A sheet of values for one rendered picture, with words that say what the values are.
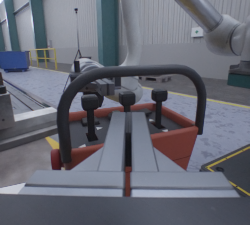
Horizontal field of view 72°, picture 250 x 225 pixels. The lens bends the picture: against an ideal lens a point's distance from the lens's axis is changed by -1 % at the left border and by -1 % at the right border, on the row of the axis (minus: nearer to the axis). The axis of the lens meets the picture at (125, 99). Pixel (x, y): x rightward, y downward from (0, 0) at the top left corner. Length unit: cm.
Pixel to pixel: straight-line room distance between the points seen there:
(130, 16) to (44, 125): 106
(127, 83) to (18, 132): 98
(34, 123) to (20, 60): 848
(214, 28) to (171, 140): 83
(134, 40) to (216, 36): 48
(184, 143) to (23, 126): 126
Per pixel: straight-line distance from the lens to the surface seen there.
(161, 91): 28
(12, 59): 989
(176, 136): 25
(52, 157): 28
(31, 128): 144
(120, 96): 25
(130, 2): 67
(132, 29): 67
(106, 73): 18
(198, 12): 97
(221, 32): 101
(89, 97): 24
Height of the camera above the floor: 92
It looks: 15 degrees down
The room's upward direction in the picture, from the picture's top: straight up
